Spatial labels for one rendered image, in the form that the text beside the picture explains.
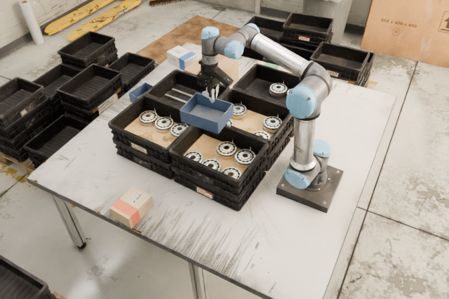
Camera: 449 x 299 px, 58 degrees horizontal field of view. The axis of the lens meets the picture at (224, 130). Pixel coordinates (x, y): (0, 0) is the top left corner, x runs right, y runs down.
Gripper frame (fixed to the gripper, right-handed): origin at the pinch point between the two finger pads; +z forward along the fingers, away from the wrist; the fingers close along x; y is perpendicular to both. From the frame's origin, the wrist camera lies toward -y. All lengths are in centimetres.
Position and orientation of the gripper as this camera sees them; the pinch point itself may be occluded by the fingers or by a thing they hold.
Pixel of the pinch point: (214, 100)
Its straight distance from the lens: 191.3
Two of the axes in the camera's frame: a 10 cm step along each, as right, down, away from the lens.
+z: -0.2, 8.0, 6.0
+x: -5.0, 5.2, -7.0
